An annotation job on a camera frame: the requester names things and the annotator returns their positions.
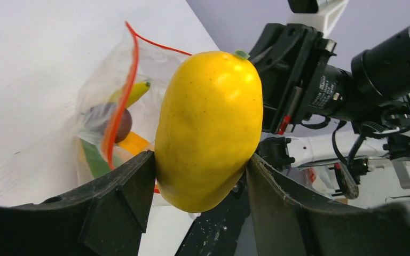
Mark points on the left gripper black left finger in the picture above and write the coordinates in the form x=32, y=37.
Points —
x=106, y=216

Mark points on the yellow mango toy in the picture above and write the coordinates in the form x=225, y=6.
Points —
x=209, y=127

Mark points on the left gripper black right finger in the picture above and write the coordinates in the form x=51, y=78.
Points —
x=290, y=219

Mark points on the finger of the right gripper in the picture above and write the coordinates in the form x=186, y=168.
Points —
x=216, y=232
x=287, y=52

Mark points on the clear zip bag red zipper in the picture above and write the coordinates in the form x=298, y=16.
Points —
x=134, y=59

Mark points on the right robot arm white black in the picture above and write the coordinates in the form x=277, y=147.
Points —
x=318, y=115

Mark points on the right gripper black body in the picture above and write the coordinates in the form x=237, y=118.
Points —
x=288, y=103

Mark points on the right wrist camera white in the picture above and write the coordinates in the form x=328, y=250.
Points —
x=321, y=15

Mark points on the yellow banana toy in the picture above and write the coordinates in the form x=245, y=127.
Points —
x=138, y=90

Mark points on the dark purple plum toy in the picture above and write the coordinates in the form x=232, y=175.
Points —
x=97, y=119

